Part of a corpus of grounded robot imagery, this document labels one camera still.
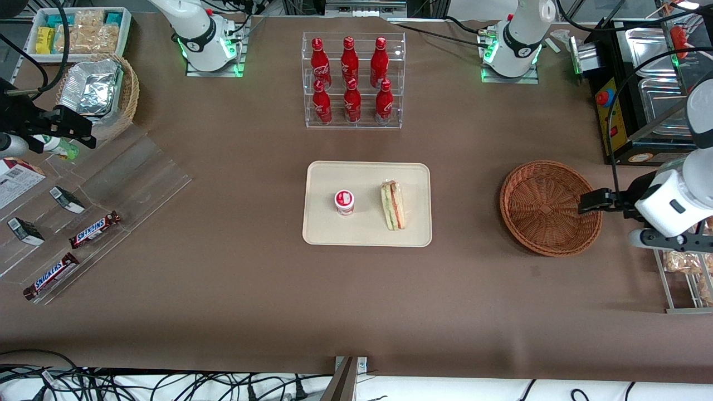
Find aluminium frame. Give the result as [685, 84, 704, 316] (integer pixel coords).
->
[281, 0, 449, 18]

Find red food on skewer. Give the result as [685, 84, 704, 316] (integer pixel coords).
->
[668, 25, 691, 59]

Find steel pan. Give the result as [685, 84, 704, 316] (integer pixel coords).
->
[625, 27, 677, 79]
[638, 78, 691, 137]

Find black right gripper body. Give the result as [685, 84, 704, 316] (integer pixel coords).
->
[0, 78, 42, 137]

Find triangle sandwich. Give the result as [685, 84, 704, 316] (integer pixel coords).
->
[380, 179, 407, 231]

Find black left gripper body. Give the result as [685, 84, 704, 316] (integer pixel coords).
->
[628, 172, 657, 221]

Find clear acrylic bottle rack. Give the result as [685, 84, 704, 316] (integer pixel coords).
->
[302, 32, 406, 130]

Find white red carton box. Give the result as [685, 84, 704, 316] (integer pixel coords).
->
[0, 158, 47, 211]

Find small black box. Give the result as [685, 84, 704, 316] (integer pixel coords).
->
[49, 185, 86, 214]
[7, 217, 45, 247]

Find red Coca-Cola bottle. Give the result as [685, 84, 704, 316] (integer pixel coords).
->
[375, 79, 394, 124]
[310, 37, 332, 90]
[343, 78, 362, 123]
[370, 37, 389, 89]
[340, 36, 360, 87]
[312, 79, 333, 125]

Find white plastic bin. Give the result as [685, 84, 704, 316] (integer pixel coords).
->
[25, 7, 133, 63]

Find dark aluminium profile post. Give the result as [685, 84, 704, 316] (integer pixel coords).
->
[322, 356, 358, 401]

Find yellow snack packet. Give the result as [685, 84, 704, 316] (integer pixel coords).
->
[35, 27, 56, 55]

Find Snickers chocolate bar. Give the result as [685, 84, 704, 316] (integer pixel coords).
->
[22, 252, 80, 301]
[68, 210, 122, 250]

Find black food warmer appliance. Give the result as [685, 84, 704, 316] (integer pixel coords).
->
[590, 0, 713, 167]

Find aluminium foil container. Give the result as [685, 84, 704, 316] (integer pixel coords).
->
[58, 60, 124, 116]

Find silver metal box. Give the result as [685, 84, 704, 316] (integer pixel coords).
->
[568, 36, 605, 76]

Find clear acrylic stepped display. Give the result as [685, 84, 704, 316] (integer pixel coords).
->
[0, 125, 193, 306]

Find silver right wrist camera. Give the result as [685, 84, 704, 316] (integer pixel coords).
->
[0, 133, 30, 158]

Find green white plastic bottle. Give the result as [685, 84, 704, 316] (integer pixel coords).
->
[33, 134, 80, 161]

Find light wicker basket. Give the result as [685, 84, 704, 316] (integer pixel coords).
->
[55, 53, 140, 144]

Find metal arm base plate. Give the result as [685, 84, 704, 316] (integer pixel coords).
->
[185, 17, 247, 77]
[480, 28, 540, 84]

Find silver wire rack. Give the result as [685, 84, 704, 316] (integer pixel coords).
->
[653, 245, 713, 314]

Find brown round wicker basket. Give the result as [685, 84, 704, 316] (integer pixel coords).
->
[499, 160, 603, 257]

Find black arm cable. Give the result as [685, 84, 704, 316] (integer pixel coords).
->
[607, 47, 713, 195]
[31, 0, 73, 101]

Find clear bag of pastry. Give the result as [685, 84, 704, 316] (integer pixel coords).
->
[74, 9, 106, 28]
[54, 25, 95, 55]
[92, 23, 120, 53]

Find silver corner bracket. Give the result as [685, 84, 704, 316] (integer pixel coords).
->
[336, 356, 369, 375]

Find cream plastic tray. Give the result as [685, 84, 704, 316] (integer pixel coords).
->
[302, 160, 433, 247]

